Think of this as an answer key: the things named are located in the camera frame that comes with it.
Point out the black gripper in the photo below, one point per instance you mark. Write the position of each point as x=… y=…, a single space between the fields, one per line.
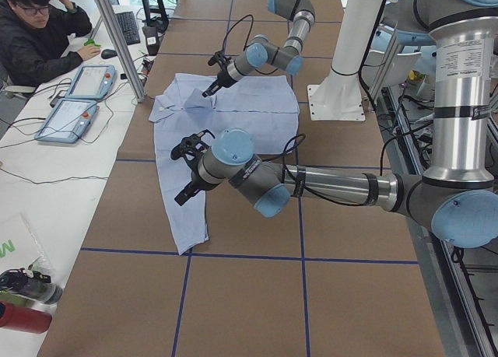
x=222 y=80
x=193 y=184

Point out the light blue striped shirt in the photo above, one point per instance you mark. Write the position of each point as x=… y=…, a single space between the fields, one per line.
x=265 y=107

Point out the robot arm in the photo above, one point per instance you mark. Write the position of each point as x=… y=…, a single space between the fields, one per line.
x=259 y=50
x=349 y=228

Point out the black keyboard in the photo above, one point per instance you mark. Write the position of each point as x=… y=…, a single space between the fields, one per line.
x=128 y=26

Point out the upper blue teach pendant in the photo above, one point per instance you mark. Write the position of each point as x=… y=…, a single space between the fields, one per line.
x=92 y=82

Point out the blue teach pendant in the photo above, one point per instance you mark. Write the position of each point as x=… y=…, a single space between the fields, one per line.
x=67 y=122
x=92 y=82

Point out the lower blue teach pendant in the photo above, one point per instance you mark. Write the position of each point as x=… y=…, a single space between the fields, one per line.
x=67 y=122

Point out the bagged white Mini shirt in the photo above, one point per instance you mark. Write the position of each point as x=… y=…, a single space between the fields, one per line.
x=20 y=247

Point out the seated person in black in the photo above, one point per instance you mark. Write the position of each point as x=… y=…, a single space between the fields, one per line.
x=34 y=36

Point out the red water bottle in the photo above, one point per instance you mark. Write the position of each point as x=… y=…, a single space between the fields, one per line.
x=24 y=319

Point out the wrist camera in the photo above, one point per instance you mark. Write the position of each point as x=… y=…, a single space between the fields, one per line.
x=220 y=58
x=191 y=148

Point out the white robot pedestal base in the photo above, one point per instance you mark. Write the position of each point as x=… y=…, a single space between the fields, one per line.
x=338 y=97

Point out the aluminium frame post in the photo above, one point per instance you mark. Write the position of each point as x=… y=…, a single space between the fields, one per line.
x=118 y=40

